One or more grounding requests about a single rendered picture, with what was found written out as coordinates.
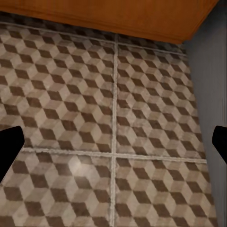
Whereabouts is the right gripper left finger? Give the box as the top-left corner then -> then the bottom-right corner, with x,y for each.
0,126 -> 25,183

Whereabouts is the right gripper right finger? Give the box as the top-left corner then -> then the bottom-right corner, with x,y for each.
212,125 -> 227,164

